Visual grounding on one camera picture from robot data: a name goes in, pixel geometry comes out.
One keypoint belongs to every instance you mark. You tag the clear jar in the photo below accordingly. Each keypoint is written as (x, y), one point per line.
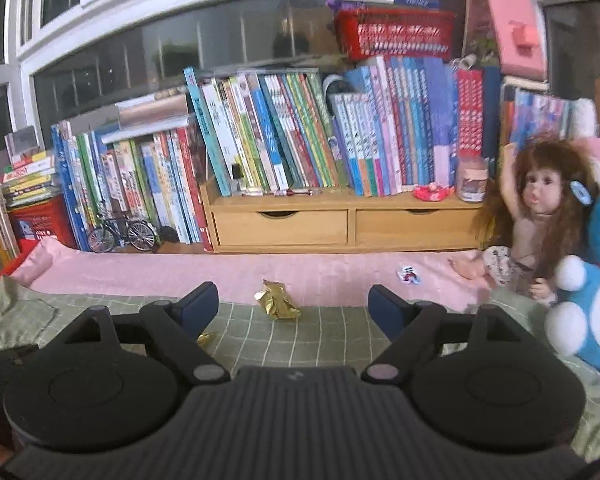
(472, 180)

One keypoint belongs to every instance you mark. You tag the blue white plush toy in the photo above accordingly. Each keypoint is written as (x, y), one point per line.
(590, 320)

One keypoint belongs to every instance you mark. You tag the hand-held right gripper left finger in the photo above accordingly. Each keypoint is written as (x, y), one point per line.
(200, 307)

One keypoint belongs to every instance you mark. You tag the red cloth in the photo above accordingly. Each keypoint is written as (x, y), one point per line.
(7, 272)

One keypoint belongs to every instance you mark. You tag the red plastic basket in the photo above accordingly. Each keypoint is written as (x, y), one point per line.
(395, 35)

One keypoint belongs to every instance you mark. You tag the long haired doll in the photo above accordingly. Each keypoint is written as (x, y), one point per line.
(545, 190)

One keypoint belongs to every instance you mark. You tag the small grey box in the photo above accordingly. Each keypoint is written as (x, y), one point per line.
(21, 141)

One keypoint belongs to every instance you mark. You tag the black model bicycle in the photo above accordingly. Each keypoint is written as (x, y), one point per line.
(141, 235)

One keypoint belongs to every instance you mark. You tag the small gold wrapper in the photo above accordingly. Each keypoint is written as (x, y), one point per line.
(277, 302)

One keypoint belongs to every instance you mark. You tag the row of tall standing books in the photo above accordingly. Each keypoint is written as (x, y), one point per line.
(145, 185)

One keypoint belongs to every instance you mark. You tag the pink bed sheet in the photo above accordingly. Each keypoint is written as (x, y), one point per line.
(280, 270)

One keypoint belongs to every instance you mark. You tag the red plastic crate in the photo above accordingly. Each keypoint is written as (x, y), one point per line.
(40, 225)

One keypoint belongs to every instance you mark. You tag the tiny gold wrapper scrap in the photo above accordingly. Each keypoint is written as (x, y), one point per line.
(205, 338)

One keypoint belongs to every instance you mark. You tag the wooden drawer organizer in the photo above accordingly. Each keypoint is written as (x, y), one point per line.
(280, 227)

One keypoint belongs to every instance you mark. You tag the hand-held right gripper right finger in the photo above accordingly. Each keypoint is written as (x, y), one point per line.
(387, 310)

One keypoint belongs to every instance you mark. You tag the row of books on organizer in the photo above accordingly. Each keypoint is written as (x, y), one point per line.
(305, 130)

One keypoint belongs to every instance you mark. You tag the small black object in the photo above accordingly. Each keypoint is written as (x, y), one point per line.
(168, 234)

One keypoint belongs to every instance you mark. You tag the green checked blanket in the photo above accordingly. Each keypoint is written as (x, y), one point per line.
(330, 330)

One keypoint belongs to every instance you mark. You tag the pink house shaped box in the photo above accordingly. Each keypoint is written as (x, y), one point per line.
(510, 20)

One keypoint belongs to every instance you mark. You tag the small white candy packet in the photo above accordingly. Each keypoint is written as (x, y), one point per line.
(408, 274)

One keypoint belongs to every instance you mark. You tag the red pen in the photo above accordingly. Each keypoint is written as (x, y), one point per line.
(280, 193)

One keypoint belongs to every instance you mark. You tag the row of thin colourful books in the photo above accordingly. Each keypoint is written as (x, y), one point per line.
(535, 115)

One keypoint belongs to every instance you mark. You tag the red fabric flower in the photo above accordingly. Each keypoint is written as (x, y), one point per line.
(432, 193)

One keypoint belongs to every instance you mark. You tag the flat grey boxes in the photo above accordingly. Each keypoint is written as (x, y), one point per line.
(150, 115)

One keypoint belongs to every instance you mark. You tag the stack of books on crate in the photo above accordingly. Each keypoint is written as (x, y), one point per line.
(30, 185)

